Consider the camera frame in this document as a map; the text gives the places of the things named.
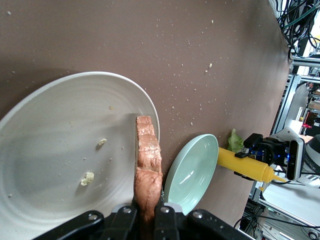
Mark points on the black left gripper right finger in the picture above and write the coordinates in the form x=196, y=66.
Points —
x=170, y=225

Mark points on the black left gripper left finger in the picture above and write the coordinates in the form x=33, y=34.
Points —
x=120, y=225

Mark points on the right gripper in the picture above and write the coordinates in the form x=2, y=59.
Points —
x=273, y=150

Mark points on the yellow squeeze bottle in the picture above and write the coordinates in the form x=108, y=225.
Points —
x=245, y=166

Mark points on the green lettuce leaf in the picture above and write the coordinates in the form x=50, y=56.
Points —
x=235, y=142

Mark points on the brown bread slice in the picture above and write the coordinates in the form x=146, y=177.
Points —
x=148, y=162

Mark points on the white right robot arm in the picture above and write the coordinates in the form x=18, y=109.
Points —
x=312, y=160

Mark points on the mint green plate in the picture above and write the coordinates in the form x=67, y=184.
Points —
x=192, y=170

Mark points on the beige plate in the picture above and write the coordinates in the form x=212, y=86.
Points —
x=55, y=130

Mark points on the pale bread crumb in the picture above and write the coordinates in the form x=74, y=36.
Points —
x=87, y=178
x=102, y=141

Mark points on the brown tablecloth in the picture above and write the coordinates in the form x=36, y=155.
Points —
x=175, y=37

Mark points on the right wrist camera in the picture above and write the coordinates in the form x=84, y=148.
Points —
x=295, y=160

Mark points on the aluminium frame rack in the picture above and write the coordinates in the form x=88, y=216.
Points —
x=287, y=100

